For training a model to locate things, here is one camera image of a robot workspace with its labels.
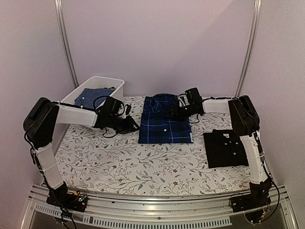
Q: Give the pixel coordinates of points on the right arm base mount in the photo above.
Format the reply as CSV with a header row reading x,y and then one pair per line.
x,y
250,202

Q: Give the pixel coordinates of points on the floral patterned table mat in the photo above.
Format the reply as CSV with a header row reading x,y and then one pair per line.
x,y
100,160

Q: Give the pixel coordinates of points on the white plastic bin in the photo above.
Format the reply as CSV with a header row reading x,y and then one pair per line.
x,y
96,82

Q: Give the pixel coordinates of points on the aluminium frame post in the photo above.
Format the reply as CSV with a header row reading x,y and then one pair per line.
x,y
250,47
65,42

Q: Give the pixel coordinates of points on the left aluminium frame post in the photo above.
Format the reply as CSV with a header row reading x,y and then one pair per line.
x,y
65,42

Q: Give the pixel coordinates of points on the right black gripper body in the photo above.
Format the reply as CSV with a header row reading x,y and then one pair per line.
x,y
182,114

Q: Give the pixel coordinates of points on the right aluminium frame post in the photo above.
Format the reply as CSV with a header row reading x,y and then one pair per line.
x,y
250,47

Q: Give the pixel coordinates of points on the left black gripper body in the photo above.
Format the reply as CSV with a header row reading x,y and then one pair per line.
x,y
120,127

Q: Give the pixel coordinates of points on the front aluminium rail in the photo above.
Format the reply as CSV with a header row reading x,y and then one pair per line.
x,y
111,211

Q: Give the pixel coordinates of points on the blue plaid long sleeve shirt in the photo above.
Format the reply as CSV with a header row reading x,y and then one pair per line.
x,y
157,128

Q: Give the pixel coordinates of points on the folded black shirt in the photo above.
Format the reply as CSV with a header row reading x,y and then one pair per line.
x,y
224,149

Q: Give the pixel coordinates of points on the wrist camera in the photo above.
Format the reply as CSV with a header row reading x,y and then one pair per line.
x,y
127,110
182,100

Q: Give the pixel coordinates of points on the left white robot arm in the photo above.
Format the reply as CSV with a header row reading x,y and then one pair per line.
x,y
48,121

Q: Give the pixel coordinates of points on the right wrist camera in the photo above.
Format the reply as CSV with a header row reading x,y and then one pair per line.
x,y
182,100

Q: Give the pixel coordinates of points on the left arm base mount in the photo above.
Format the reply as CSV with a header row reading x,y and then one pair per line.
x,y
75,201

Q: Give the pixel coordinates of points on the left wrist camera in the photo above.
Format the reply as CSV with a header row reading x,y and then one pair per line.
x,y
127,110

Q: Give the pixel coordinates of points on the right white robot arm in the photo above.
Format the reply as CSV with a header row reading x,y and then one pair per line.
x,y
245,123

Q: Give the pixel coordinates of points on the blue checked shirt in bin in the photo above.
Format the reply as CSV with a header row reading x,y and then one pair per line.
x,y
92,98

